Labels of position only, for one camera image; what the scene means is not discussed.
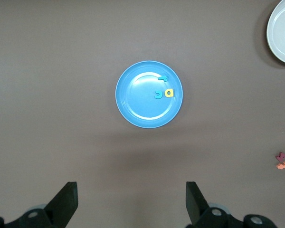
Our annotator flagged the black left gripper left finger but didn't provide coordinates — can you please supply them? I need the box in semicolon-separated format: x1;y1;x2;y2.
0;181;78;228

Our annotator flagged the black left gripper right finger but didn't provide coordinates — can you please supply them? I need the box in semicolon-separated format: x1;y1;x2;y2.
185;181;276;228

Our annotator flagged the brown table cover sheet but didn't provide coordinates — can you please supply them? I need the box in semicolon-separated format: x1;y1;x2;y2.
0;0;285;228

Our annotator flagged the blue plate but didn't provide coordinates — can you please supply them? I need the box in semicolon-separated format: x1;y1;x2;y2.
115;60;184;129

